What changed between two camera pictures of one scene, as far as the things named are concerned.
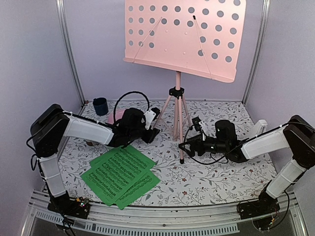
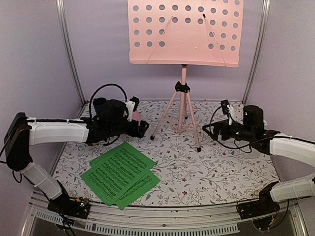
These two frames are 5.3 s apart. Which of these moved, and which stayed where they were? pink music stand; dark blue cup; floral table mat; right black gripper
Moved: pink music stand; right black gripper
Stayed: dark blue cup; floral table mat
